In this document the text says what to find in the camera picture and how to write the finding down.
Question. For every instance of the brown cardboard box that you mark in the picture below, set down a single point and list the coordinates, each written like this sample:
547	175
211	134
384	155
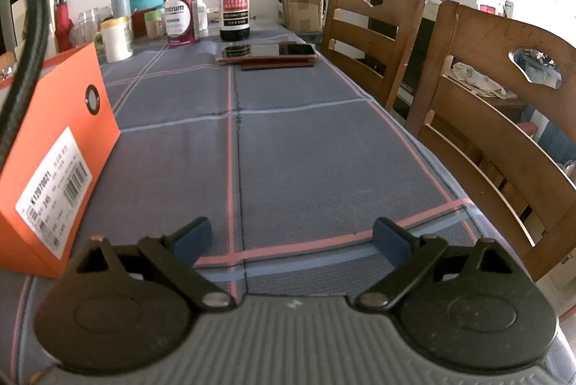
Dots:
301	7

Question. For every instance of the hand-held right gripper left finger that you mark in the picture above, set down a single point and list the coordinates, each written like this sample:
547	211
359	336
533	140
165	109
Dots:
193	239

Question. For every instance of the white pill bottle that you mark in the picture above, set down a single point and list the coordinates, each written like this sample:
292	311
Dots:
202	16

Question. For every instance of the orange cardboard box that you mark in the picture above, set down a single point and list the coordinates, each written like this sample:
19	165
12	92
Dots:
54	106

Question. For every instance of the light blue tumbler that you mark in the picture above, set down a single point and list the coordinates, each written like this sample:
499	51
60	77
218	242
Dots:
120	2

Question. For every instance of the black smartphone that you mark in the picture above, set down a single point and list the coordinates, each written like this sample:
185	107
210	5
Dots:
270	50

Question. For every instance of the teal plastic bowl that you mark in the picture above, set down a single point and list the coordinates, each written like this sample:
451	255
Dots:
146	2

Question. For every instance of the clear glass jar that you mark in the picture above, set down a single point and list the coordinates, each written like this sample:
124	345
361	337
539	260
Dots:
87	27

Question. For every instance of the white paper bag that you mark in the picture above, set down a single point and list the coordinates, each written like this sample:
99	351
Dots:
21	23

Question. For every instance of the grey plaid tablecloth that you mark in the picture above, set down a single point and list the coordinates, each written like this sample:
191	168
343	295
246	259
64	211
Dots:
315	142

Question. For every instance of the red umbrella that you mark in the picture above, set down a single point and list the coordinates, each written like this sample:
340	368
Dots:
63	25

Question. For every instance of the small jar with green lid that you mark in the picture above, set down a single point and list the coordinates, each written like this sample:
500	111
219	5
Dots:
154	27

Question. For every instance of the wooden chair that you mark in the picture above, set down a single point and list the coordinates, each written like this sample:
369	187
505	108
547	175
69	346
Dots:
396	14
477	38

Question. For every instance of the white canister with yellow lid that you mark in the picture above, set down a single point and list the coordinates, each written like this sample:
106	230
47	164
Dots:
116	43

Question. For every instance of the purple vitamin bottle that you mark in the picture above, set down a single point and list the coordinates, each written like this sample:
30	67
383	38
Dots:
180	29

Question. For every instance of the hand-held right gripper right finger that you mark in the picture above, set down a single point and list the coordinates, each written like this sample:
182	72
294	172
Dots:
391	243

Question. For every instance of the dark glass bottle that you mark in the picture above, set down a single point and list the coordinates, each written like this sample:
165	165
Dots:
234	29

